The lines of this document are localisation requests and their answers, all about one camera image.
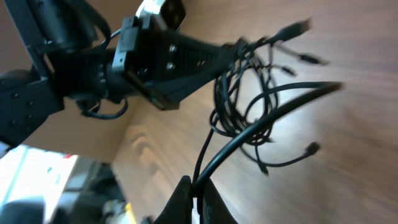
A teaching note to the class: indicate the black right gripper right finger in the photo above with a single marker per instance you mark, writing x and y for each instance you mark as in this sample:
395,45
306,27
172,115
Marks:
214,210

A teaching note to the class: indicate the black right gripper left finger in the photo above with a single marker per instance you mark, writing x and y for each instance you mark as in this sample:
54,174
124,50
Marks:
178,209

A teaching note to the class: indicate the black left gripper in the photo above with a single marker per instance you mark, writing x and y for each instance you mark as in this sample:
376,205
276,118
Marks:
90,75

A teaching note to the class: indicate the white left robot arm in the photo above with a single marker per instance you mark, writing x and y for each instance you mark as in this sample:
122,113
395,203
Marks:
49,31

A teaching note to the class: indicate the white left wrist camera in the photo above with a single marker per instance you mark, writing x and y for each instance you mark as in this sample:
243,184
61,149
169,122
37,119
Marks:
172,12

